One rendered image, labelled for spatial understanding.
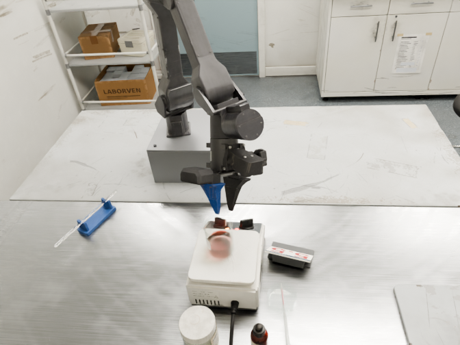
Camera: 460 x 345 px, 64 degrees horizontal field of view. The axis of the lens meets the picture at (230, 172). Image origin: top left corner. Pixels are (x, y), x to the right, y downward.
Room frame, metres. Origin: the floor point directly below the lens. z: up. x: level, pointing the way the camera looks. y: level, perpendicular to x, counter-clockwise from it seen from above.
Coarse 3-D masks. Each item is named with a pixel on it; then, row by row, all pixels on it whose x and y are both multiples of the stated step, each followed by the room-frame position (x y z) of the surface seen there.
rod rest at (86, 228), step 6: (102, 198) 0.69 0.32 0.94; (108, 204) 0.67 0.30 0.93; (102, 210) 0.67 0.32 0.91; (108, 210) 0.67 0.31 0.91; (114, 210) 0.67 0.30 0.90; (96, 216) 0.65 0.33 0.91; (102, 216) 0.65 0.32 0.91; (108, 216) 0.65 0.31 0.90; (78, 222) 0.61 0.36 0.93; (84, 222) 0.60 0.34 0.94; (90, 222) 0.63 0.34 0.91; (96, 222) 0.63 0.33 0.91; (102, 222) 0.63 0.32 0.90; (78, 228) 0.61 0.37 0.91; (84, 228) 0.61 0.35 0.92; (90, 228) 0.61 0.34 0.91; (96, 228) 0.62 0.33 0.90; (84, 234) 0.60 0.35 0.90
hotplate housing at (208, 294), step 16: (256, 272) 0.40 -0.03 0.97; (192, 288) 0.38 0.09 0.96; (208, 288) 0.38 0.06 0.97; (224, 288) 0.38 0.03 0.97; (240, 288) 0.37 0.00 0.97; (256, 288) 0.37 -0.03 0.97; (192, 304) 0.39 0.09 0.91; (208, 304) 0.38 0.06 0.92; (224, 304) 0.37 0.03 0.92; (240, 304) 0.37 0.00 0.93; (256, 304) 0.37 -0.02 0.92
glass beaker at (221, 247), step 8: (208, 216) 0.46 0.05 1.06; (216, 216) 0.47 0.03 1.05; (224, 216) 0.47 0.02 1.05; (208, 224) 0.46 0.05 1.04; (216, 224) 0.47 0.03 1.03; (224, 224) 0.47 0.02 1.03; (232, 224) 0.44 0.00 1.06; (208, 232) 0.43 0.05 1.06; (232, 232) 0.44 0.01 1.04; (208, 240) 0.43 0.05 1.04; (216, 240) 0.42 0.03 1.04; (224, 240) 0.42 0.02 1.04; (232, 240) 0.43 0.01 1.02; (208, 248) 0.43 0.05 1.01; (216, 248) 0.42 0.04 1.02; (224, 248) 0.42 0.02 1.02; (232, 248) 0.43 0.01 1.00; (216, 256) 0.42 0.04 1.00; (224, 256) 0.42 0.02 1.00
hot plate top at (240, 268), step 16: (240, 240) 0.46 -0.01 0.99; (256, 240) 0.46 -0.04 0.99; (192, 256) 0.44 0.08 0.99; (208, 256) 0.43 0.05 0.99; (240, 256) 0.43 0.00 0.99; (256, 256) 0.42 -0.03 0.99; (192, 272) 0.40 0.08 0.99; (208, 272) 0.40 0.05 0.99; (224, 272) 0.39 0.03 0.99; (240, 272) 0.39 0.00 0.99
